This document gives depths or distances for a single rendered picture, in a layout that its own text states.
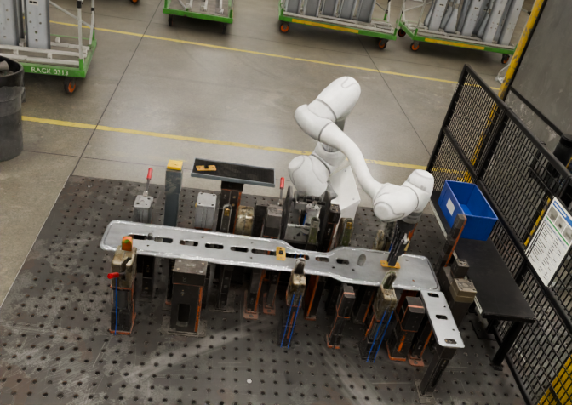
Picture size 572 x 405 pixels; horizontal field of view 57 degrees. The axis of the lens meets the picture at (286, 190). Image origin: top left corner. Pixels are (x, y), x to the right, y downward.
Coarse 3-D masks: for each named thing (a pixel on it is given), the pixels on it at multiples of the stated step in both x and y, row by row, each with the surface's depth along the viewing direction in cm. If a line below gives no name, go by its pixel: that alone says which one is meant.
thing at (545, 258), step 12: (552, 204) 208; (564, 204) 201; (552, 216) 207; (564, 216) 200; (552, 228) 206; (564, 228) 199; (540, 240) 214; (552, 240) 206; (564, 240) 198; (540, 252) 213; (552, 252) 205; (564, 252) 198; (540, 264) 212; (552, 264) 204; (540, 276) 210; (552, 276) 202
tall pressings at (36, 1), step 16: (0, 0) 509; (16, 0) 533; (32, 0) 513; (48, 0) 521; (0, 16) 516; (16, 16) 524; (32, 16) 521; (48, 16) 528; (0, 32) 523; (16, 32) 531; (32, 32) 528; (48, 32) 536; (48, 48) 543
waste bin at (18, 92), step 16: (0, 64) 396; (16, 64) 405; (0, 80) 375; (16, 80) 386; (0, 96) 382; (16, 96) 394; (0, 112) 391; (16, 112) 403; (0, 128) 397; (16, 128) 410; (0, 144) 404; (16, 144) 416; (0, 160) 412
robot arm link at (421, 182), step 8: (416, 176) 198; (424, 176) 197; (432, 176) 200; (408, 184) 199; (416, 184) 198; (424, 184) 197; (432, 184) 199; (416, 192) 196; (424, 192) 198; (424, 200) 199; (416, 208) 199
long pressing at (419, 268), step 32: (128, 224) 218; (160, 256) 206; (192, 256) 208; (224, 256) 211; (256, 256) 215; (320, 256) 222; (352, 256) 226; (384, 256) 230; (416, 256) 234; (416, 288) 216
